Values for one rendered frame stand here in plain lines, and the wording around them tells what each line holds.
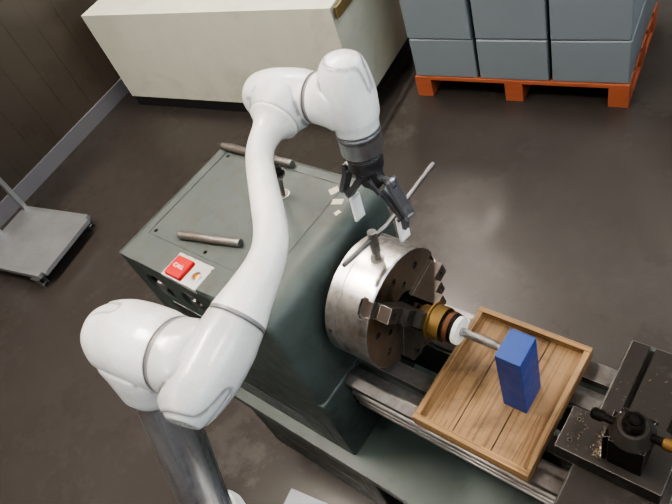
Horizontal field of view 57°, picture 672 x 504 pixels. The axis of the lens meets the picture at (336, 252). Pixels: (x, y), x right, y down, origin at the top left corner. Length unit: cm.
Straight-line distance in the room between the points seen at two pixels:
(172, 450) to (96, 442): 198
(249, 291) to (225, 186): 82
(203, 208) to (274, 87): 61
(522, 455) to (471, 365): 26
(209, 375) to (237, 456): 183
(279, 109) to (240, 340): 47
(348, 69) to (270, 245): 34
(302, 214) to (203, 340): 69
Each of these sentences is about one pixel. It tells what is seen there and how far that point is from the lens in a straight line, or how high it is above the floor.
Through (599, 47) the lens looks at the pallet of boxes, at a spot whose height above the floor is 36.
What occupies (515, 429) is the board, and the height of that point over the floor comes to 88.
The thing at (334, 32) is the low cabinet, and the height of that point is 62.
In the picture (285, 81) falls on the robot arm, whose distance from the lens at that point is 123.
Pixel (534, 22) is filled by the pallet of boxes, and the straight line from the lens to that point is 349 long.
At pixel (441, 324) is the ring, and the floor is 111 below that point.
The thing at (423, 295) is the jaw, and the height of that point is 111.
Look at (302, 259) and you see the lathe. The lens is 147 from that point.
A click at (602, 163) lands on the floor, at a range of 336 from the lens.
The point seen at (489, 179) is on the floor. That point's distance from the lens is 333.
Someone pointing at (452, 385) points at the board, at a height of 88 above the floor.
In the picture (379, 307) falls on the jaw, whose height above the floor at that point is 119.
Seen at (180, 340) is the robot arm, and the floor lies 160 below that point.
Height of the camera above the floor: 230
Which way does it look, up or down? 46 degrees down
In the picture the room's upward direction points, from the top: 24 degrees counter-clockwise
